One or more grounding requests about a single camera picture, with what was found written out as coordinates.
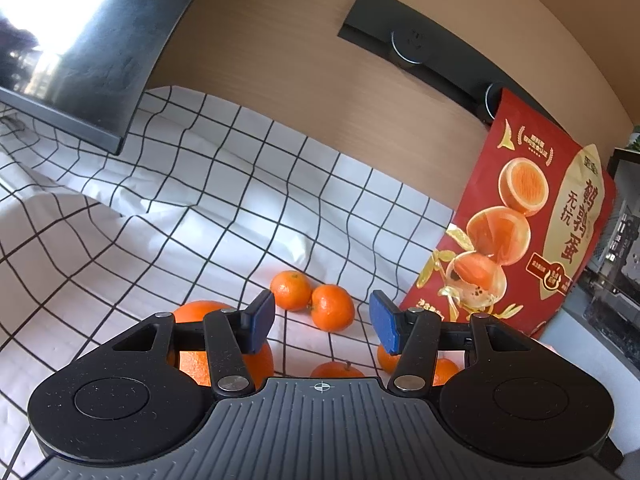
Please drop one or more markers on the black computer monitor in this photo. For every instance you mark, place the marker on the black computer monitor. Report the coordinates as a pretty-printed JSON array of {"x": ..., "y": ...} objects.
[{"x": 100, "y": 35}]

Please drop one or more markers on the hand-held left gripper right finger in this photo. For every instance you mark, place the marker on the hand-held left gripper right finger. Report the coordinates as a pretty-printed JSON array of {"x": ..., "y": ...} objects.
[{"x": 382, "y": 320}]

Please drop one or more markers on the mandarin orange with stem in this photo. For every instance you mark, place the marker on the mandarin orange with stem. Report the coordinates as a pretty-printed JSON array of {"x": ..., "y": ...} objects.
[{"x": 337, "y": 371}]

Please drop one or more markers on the round grey socket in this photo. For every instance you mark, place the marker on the round grey socket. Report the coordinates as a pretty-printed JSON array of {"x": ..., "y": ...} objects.
[
  {"x": 492, "y": 100},
  {"x": 410, "y": 42}
]

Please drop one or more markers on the black computer case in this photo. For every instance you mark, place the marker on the black computer case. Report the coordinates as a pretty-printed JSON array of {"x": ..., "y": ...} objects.
[{"x": 620, "y": 260}]

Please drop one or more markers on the red snack bag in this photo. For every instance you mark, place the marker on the red snack bag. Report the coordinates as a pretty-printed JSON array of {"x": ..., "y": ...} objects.
[{"x": 525, "y": 240}]

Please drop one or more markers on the large orange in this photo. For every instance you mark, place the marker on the large orange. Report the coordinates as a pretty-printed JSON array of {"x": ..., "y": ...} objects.
[{"x": 195, "y": 367}]

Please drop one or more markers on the white black checkered cloth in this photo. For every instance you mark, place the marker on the white black checkered cloth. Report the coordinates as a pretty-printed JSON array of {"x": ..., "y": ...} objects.
[{"x": 150, "y": 200}]

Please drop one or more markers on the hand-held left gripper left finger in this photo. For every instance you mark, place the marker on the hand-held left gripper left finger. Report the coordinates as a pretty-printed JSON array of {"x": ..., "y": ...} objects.
[{"x": 264, "y": 320}]

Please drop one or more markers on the black wall socket panel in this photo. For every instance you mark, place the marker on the black wall socket panel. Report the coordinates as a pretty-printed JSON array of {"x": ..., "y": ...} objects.
[{"x": 370, "y": 15}]

